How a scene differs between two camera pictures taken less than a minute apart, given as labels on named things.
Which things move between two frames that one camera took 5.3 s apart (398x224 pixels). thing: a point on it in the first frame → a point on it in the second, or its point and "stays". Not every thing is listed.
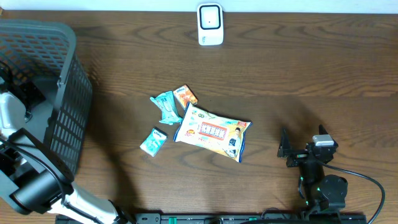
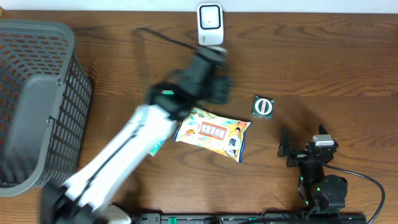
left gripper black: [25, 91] → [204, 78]
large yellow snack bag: [224, 134] stays
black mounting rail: [252, 218] stays
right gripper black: [297, 155] stays
